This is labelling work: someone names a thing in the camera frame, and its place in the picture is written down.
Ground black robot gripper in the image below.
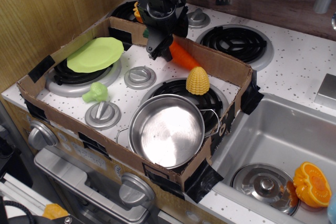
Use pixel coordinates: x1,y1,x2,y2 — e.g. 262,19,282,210
138,0,188,61

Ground orange toy carrot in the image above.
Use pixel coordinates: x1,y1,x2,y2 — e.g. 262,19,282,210
170,39,201,70

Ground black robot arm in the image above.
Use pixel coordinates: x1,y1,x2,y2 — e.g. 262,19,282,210
138,0,188,61

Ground light green toy plate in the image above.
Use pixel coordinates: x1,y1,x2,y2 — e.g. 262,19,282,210
67,37,124,73

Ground silver stovetop knob upper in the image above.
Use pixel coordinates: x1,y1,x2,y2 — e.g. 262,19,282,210
124,66,156,90

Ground silver stovetop knob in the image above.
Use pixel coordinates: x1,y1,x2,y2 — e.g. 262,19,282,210
124,66,156,90
85,101,121,130
187,8,211,29

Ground orange pumpkin half on burner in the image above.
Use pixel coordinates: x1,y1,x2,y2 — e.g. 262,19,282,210
133,2,143,23

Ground silver stovetop knob back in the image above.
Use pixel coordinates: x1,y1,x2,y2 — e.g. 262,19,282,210
187,8,211,29

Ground back left stove burner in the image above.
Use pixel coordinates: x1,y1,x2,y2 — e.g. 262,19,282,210
109,1,141,23

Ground stove burner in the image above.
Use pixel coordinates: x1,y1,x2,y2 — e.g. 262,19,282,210
140,78,230,137
196,25,275,71
45,55,122,98
109,1,141,23

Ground yellow toy corn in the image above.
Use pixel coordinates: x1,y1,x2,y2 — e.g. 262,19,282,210
186,67,210,95

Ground brown cardboard fence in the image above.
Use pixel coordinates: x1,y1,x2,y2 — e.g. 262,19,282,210
17,17,253,202

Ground green toy broccoli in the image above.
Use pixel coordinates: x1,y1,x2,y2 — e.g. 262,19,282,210
82,82,108,103

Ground front right stove burner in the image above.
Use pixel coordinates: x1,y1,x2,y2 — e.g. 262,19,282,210
140,78,230,137

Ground back right stove burner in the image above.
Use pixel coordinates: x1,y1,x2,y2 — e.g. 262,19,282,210
196,25,275,71

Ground stainless steel pot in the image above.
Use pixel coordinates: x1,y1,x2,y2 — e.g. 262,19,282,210
125,94,208,169

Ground silver stovetop knob lower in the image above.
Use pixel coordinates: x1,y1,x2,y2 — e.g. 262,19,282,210
85,101,121,130

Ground front left stove burner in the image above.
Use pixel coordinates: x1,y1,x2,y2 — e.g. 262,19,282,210
45,55,122,98

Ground grey toy sink basin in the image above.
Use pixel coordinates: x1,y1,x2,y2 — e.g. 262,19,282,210
211,93,336,224

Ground silver oven knob right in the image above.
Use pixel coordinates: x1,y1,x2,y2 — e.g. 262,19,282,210
119,173,155,208

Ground silver oven knob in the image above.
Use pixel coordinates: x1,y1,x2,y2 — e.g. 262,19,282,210
119,173,155,208
28,120,58,150

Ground silver oven knob left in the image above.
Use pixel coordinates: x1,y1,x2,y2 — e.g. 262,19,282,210
28,120,58,150

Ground steel pot lid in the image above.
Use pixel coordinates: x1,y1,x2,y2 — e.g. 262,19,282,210
230,163,300,216

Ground orange tape piece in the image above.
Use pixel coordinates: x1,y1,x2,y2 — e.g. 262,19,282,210
42,204,69,220

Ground orange pumpkin half in sink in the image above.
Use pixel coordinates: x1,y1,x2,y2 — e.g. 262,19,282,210
293,162,332,208

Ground silver oven door handle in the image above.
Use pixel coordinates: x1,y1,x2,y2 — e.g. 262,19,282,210
34,147,157,223

